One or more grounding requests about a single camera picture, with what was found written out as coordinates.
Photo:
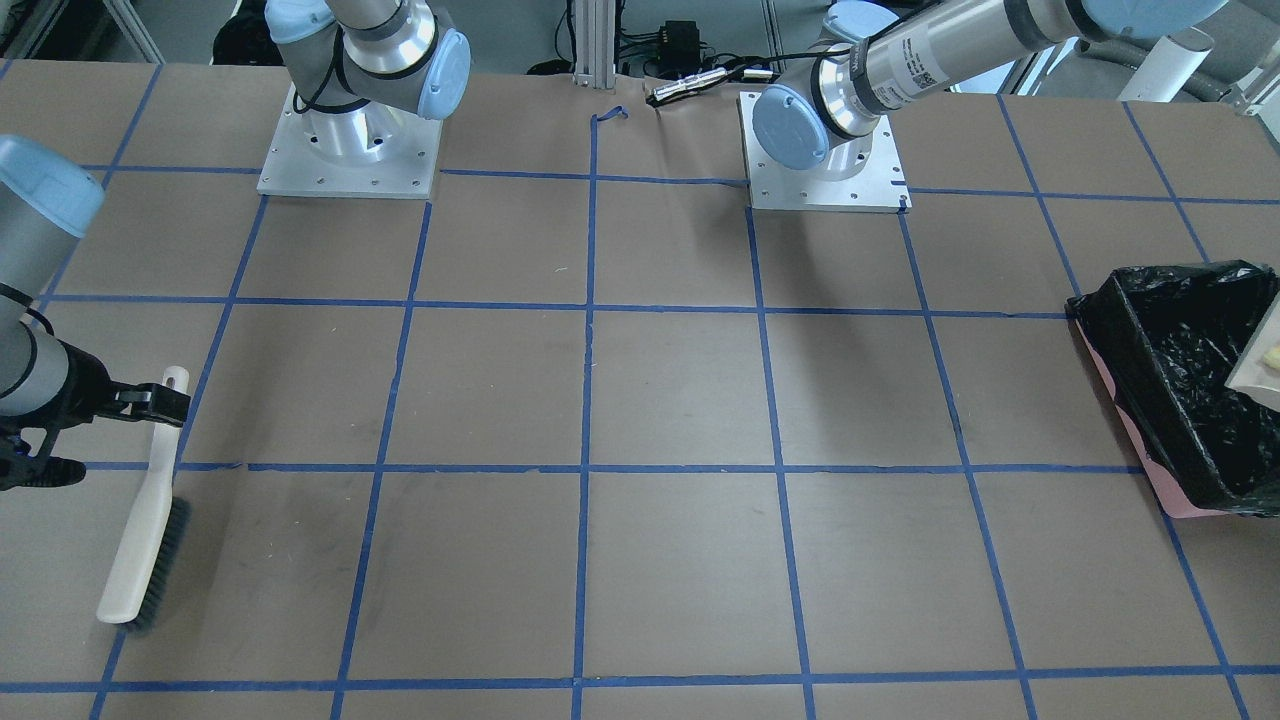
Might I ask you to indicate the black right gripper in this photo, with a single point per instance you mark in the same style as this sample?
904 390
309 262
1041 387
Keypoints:
85 385

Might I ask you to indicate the beige hand brush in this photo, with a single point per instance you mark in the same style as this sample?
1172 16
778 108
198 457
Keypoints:
152 533

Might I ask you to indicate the beige plastic dustpan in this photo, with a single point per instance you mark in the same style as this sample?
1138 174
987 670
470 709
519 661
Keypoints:
1255 374

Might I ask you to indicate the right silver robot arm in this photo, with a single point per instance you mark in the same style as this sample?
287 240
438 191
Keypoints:
360 71

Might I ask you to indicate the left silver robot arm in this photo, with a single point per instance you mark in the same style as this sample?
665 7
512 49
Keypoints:
869 62

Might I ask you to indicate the bin with black bag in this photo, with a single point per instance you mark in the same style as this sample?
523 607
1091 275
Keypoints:
1165 340

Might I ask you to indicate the metal connector plug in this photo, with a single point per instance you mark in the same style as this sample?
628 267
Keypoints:
680 89

